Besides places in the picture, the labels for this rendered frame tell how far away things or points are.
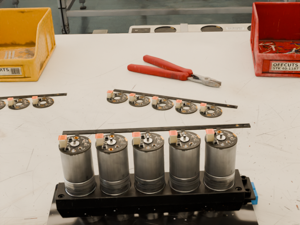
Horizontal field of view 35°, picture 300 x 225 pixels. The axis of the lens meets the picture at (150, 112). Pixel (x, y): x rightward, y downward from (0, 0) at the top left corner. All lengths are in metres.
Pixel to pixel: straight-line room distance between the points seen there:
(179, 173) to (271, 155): 0.12
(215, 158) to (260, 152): 0.11
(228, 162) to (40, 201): 0.16
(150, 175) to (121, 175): 0.02
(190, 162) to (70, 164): 0.09
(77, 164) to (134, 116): 0.17
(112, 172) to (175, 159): 0.05
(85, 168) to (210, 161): 0.10
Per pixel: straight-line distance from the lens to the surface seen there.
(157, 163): 0.36
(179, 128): 0.38
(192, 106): 0.53
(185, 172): 0.37
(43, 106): 0.56
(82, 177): 0.37
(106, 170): 0.37
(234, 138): 0.37
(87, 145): 0.36
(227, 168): 0.37
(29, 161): 0.47
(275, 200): 0.41
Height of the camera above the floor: 1.01
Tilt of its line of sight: 30 degrees down
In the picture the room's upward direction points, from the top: 2 degrees counter-clockwise
